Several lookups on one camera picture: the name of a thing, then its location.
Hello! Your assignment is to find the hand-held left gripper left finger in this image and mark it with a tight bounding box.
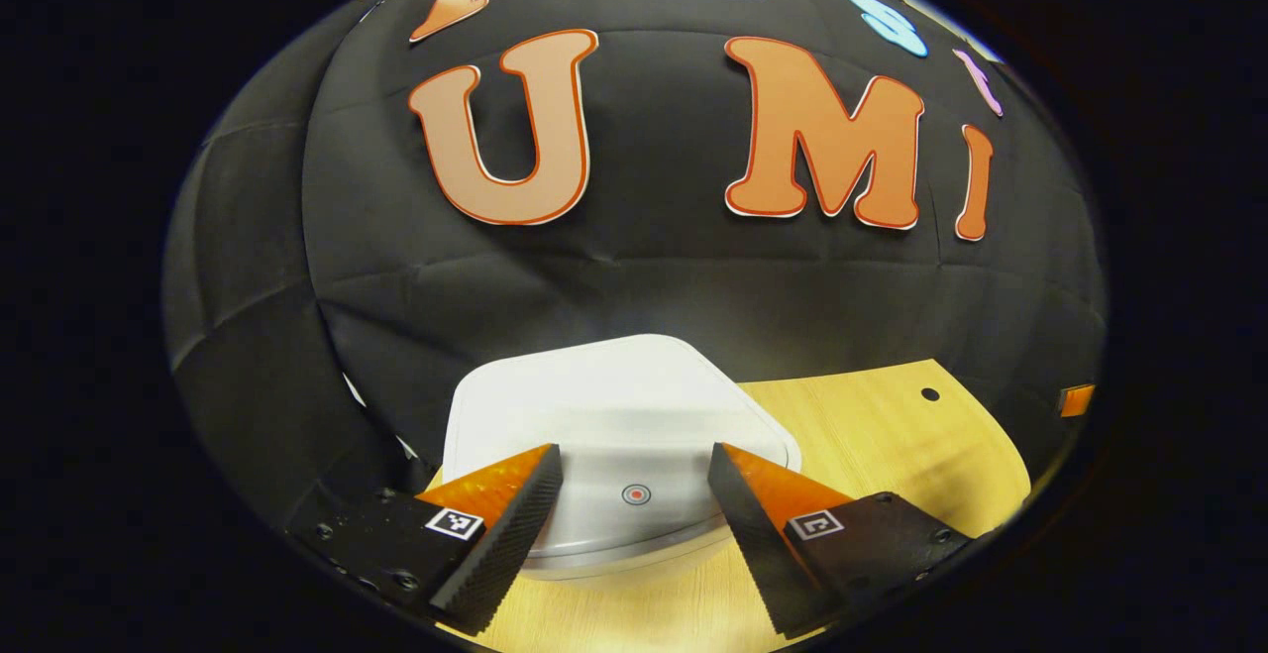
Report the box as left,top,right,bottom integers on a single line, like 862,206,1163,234
285,442,566,636

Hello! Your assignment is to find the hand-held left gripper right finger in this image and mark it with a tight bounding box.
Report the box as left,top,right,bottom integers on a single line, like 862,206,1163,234
706,441,980,640

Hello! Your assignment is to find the white desktop garbage bin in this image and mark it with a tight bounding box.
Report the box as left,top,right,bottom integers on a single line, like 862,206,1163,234
441,334,801,582

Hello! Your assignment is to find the wooden desktop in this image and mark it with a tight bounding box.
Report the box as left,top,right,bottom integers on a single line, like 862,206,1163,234
426,359,1033,653

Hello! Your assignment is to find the black backdrop cloth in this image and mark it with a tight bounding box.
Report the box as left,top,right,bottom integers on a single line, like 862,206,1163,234
161,0,1109,535

